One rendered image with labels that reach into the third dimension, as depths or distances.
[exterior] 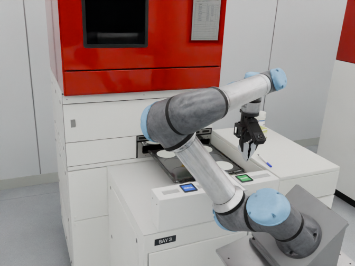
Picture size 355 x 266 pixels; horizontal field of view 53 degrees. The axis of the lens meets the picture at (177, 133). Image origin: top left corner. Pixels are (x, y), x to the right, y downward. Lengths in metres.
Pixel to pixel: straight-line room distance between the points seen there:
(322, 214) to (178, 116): 0.62
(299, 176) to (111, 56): 1.01
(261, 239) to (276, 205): 0.29
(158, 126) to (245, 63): 2.95
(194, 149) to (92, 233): 1.19
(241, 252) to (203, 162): 0.43
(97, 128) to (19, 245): 1.29
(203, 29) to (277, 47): 2.31
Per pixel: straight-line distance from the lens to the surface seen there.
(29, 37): 3.21
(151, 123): 1.02
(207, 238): 1.56
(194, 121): 0.95
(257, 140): 1.39
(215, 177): 1.12
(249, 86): 1.12
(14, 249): 2.83
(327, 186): 1.84
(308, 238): 1.23
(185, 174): 1.68
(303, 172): 1.70
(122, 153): 1.93
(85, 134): 1.85
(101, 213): 2.07
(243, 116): 1.48
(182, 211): 1.42
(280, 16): 4.07
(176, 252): 1.53
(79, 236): 2.12
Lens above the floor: 1.66
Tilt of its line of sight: 20 degrees down
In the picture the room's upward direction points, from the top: 3 degrees clockwise
